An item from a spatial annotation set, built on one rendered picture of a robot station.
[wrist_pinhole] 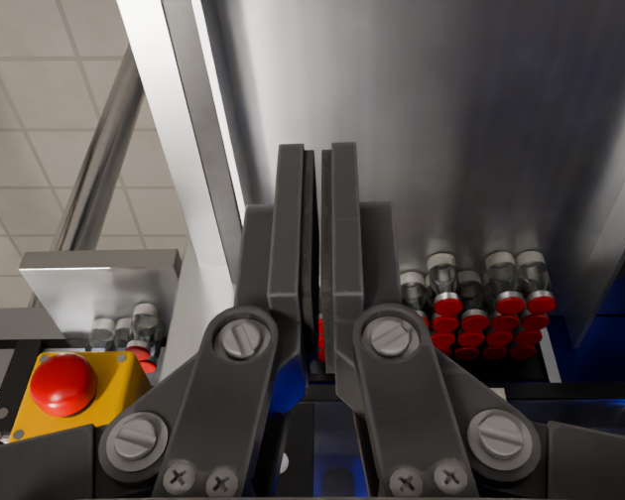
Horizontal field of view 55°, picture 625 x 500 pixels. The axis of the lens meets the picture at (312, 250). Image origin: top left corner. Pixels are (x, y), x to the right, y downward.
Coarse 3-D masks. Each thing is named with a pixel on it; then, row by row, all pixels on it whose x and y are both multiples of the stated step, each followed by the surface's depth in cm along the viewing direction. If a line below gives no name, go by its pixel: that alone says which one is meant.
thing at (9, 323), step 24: (0, 312) 60; (24, 312) 60; (48, 312) 60; (0, 336) 58; (24, 336) 58; (48, 336) 58; (0, 360) 56; (24, 360) 55; (0, 384) 55; (24, 384) 53; (0, 408) 52; (0, 432) 51
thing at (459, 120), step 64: (192, 0) 28; (256, 0) 31; (320, 0) 31; (384, 0) 31; (448, 0) 31; (512, 0) 31; (576, 0) 31; (256, 64) 34; (320, 64) 34; (384, 64) 34; (448, 64) 34; (512, 64) 34; (576, 64) 34; (256, 128) 37; (320, 128) 37; (384, 128) 37; (448, 128) 37; (512, 128) 37; (576, 128) 37; (256, 192) 42; (320, 192) 42; (384, 192) 42; (448, 192) 42; (512, 192) 41; (576, 192) 41; (576, 256) 47; (576, 320) 50
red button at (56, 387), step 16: (48, 368) 39; (64, 368) 39; (80, 368) 39; (32, 384) 39; (48, 384) 38; (64, 384) 38; (80, 384) 39; (96, 384) 40; (48, 400) 38; (64, 400) 38; (80, 400) 39; (64, 416) 39
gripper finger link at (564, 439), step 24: (552, 432) 9; (576, 432) 9; (600, 432) 9; (552, 456) 9; (576, 456) 9; (600, 456) 9; (624, 456) 9; (528, 480) 9; (552, 480) 9; (576, 480) 9; (600, 480) 9; (624, 480) 9
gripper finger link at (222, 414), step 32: (224, 320) 10; (256, 320) 10; (224, 352) 10; (256, 352) 10; (192, 384) 9; (224, 384) 9; (256, 384) 9; (192, 416) 9; (224, 416) 9; (256, 416) 9; (288, 416) 11; (192, 448) 8; (224, 448) 8; (256, 448) 9; (160, 480) 8; (192, 480) 8; (224, 480) 8; (256, 480) 10
